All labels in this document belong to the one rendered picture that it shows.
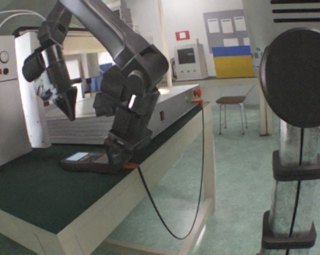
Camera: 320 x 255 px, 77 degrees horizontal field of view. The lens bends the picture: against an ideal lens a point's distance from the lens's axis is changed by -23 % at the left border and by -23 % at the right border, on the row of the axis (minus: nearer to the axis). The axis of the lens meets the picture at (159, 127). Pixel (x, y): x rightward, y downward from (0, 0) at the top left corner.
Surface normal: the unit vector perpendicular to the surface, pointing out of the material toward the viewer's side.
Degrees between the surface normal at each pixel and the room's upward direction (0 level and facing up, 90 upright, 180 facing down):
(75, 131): 90
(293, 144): 90
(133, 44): 65
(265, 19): 99
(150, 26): 90
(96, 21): 111
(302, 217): 90
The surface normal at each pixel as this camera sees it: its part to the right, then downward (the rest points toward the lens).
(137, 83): -0.48, 0.61
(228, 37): -0.38, 0.26
